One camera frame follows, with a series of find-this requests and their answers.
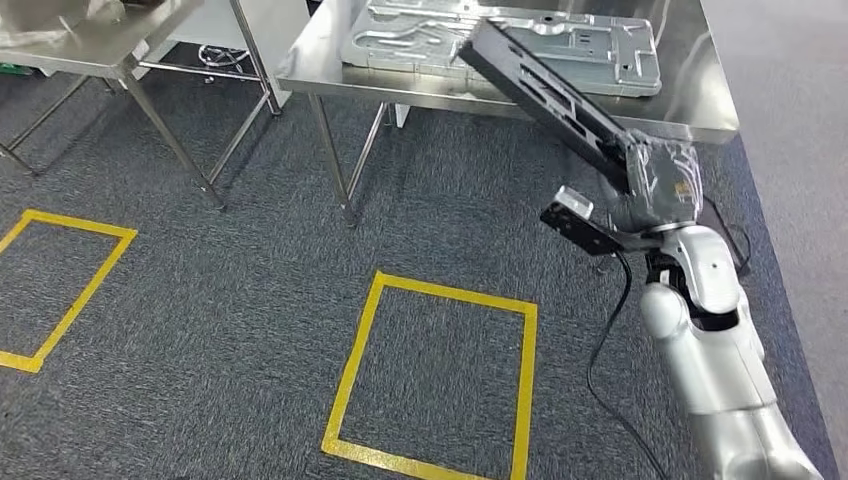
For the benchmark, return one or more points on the white cabinet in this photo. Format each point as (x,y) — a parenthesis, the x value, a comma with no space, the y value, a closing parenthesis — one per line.
(192,33)

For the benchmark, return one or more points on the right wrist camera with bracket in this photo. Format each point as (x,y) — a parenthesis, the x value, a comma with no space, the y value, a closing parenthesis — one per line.
(573,212)

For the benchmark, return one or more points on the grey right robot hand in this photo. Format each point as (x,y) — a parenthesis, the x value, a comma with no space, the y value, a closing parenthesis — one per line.
(662,185)

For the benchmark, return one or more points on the stainless steel workbench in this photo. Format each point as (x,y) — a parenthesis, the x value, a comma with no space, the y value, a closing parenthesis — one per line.
(689,79)

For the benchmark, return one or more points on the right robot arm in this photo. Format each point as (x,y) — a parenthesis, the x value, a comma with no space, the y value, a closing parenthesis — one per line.
(715,371)

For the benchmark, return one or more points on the green crate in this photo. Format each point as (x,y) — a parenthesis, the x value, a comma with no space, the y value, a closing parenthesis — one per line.
(13,69)

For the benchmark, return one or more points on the silver metal fixture plate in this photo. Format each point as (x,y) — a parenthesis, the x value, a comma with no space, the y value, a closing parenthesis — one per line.
(411,46)

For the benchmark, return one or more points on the stainless steel table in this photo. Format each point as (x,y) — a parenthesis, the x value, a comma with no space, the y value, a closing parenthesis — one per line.
(152,33)

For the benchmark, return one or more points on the black plastic frame part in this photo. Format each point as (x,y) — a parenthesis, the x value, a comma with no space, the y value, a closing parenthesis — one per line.
(563,129)

